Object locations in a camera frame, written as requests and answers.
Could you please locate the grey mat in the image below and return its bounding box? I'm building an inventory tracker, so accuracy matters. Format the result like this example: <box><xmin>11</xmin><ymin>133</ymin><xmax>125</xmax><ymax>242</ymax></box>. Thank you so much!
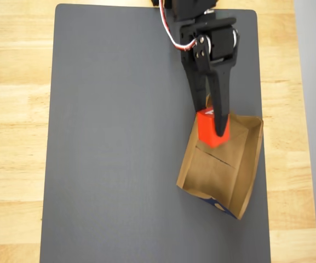
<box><xmin>39</xmin><ymin>3</ymin><xmax>272</xmax><ymax>263</ymax></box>

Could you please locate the red cube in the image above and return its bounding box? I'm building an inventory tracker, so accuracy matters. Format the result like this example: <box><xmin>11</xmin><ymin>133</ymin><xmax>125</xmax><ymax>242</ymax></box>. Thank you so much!
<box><xmin>196</xmin><ymin>107</ymin><xmax>231</xmax><ymax>149</ymax></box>

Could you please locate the brown paper box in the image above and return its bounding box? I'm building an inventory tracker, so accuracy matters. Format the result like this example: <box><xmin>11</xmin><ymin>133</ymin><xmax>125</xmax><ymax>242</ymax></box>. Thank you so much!
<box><xmin>176</xmin><ymin>94</ymin><xmax>265</xmax><ymax>220</ymax></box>

